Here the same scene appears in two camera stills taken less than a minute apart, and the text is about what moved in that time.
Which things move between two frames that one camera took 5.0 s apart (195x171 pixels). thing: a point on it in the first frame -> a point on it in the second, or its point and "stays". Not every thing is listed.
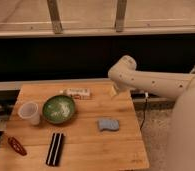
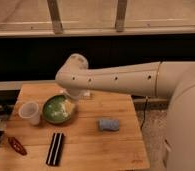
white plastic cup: (29, 110) stays
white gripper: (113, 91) -> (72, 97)
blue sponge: (109, 124) stays
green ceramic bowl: (58, 108) stays
